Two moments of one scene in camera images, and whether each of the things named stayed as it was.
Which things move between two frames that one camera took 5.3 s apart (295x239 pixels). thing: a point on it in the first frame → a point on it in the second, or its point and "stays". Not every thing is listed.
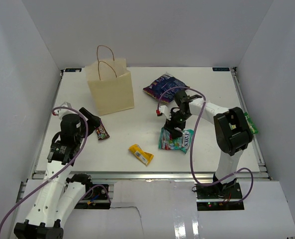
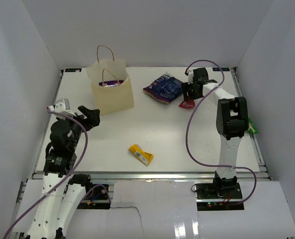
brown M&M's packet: (101, 132) → (110, 83)
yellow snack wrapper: (145, 157) stays
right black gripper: (171, 124) → (186, 88)
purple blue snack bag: (166, 81) stays
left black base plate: (95, 192) stays
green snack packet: (253, 127) stays
